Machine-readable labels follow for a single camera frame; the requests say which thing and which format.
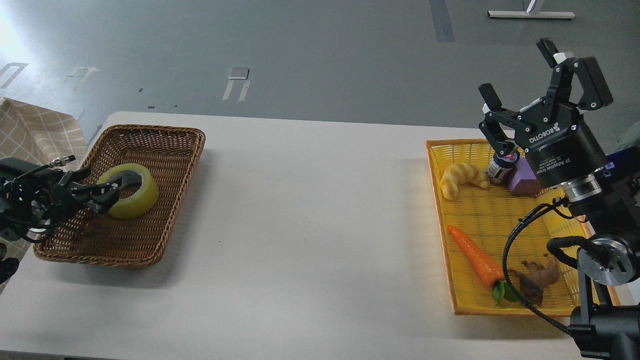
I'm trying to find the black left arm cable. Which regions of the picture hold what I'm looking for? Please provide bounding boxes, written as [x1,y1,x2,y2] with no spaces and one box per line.
[10,200,61,244]

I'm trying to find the brown toy animal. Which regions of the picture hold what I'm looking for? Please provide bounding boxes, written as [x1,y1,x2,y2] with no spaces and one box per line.
[507,253,560,306]

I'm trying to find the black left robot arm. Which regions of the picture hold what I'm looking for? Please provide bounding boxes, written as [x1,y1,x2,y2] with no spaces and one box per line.
[0,154,139,244]

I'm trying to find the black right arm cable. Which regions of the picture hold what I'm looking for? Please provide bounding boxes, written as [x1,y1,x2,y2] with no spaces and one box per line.
[502,200,573,337]

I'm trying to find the toy croissant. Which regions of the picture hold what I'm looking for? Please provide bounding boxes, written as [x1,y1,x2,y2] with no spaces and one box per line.
[439,162,490,201]

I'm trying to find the yellow tape roll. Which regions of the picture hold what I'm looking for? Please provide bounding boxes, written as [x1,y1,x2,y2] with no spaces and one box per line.
[97,162,159,220]

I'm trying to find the orange toy carrot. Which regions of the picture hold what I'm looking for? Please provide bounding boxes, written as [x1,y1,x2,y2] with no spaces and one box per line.
[446,225,506,289]

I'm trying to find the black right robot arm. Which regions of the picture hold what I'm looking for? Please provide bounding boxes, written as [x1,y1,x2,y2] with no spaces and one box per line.
[478,38,639,360]

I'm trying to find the brown wicker basket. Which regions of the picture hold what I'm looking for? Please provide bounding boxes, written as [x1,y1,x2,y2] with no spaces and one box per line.
[32,124,206,269]

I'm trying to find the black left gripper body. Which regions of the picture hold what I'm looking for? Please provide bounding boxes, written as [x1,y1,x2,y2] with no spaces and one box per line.
[1,167,73,236]

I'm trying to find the beige checkered cloth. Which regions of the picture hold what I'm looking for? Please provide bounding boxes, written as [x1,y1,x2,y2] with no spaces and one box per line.
[1,98,87,283]

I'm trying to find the yellow plastic basket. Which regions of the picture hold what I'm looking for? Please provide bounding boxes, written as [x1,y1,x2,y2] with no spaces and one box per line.
[425,139,595,318]

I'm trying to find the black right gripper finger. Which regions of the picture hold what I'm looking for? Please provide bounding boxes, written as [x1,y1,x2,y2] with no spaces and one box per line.
[478,83,526,158]
[535,38,614,113]

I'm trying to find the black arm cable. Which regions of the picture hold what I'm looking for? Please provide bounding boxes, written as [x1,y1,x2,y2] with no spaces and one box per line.
[10,200,61,244]
[502,200,573,337]

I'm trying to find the small dark jar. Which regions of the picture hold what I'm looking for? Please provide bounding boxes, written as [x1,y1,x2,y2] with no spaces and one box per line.
[486,152,521,185]

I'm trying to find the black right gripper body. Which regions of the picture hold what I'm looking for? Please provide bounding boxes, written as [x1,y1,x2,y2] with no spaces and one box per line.
[518,98,607,189]

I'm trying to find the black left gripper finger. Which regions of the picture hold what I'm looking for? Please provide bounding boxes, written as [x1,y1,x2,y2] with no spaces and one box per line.
[72,182,121,214]
[60,166,92,188]

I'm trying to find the purple foam block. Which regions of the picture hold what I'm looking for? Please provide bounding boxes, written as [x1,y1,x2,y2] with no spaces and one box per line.
[506,158,542,197]

